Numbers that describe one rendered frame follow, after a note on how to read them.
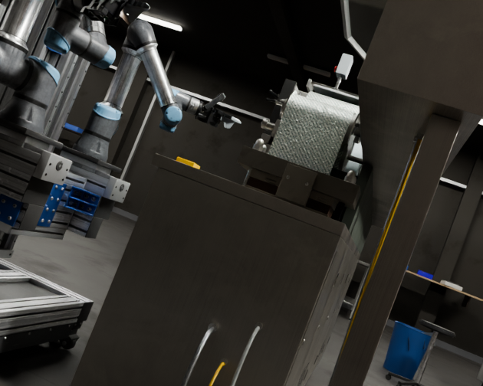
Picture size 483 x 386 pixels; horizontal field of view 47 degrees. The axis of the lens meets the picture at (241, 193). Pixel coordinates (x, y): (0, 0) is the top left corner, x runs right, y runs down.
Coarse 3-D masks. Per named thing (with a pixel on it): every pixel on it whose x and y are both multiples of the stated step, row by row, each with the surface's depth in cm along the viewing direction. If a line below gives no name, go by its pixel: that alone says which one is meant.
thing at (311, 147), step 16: (288, 128) 198; (304, 128) 197; (272, 144) 199; (288, 144) 198; (304, 144) 196; (320, 144) 195; (336, 144) 194; (288, 160) 197; (304, 160) 195; (320, 160) 194
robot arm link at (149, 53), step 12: (132, 24) 238; (144, 24) 237; (132, 36) 236; (144, 36) 234; (144, 48) 235; (144, 60) 237; (156, 60) 236; (156, 72) 236; (156, 84) 237; (168, 84) 238; (156, 96) 240; (168, 96) 237; (168, 108) 236; (168, 120) 236; (180, 120) 241
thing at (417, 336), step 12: (396, 324) 537; (396, 336) 532; (408, 336) 524; (420, 336) 521; (396, 348) 528; (408, 348) 523; (420, 348) 523; (396, 360) 526; (408, 360) 522; (420, 360) 527; (396, 372) 524; (408, 372) 523
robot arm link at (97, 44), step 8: (80, 24) 173; (88, 24) 171; (96, 24) 171; (88, 32) 169; (96, 32) 170; (104, 32) 173; (96, 40) 166; (104, 40) 171; (88, 48) 164; (96, 48) 166; (104, 48) 169; (112, 48) 172; (80, 56) 166; (88, 56) 166; (96, 56) 167; (104, 56) 169; (112, 56) 171; (96, 64) 170; (104, 64) 171
